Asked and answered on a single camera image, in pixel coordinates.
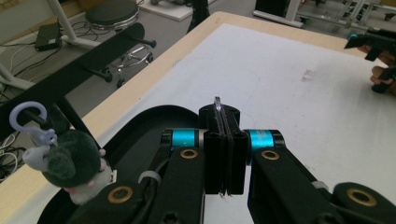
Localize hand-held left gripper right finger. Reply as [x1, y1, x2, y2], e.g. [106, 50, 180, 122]
[221, 105, 248, 196]

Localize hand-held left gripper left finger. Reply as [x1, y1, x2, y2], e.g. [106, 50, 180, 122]
[198, 104, 226, 195]

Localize green white plush keychain toy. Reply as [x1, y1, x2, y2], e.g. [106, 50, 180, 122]
[8, 101, 115, 206]

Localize black stand with oval tray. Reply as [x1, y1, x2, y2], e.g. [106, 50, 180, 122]
[0, 21, 201, 224]

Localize black round stool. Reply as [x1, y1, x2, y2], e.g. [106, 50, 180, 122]
[85, 0, 155, 89]

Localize black floor box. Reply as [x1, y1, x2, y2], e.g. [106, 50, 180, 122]
[34, 21, 63, 52]

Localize white table frame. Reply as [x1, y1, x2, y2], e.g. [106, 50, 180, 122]
[252, 0, 396, 32]

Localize black metal frame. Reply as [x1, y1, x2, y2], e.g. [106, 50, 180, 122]
[186, 0, 211, 34]

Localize white floor cables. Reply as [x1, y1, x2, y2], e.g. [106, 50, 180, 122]
[0, 133, 21, 183]

